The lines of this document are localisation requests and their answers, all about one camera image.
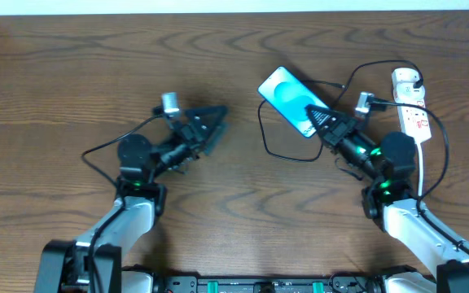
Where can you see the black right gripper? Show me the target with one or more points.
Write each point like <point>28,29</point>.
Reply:
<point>338,131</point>

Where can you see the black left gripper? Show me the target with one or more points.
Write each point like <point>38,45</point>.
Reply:
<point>191,133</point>

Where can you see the blue screen Galaxy smartphone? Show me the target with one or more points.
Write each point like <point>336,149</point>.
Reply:
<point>290,97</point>

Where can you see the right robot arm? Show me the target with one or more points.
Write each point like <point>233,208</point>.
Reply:
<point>393,204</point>

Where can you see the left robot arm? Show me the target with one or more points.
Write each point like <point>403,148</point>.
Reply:
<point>92,262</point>

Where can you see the white charger adapter plug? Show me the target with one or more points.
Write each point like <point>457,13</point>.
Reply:
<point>407,75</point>

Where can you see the white power strip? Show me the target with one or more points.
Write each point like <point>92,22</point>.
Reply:
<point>414,122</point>

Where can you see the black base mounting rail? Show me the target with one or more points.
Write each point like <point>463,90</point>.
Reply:
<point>194,283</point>

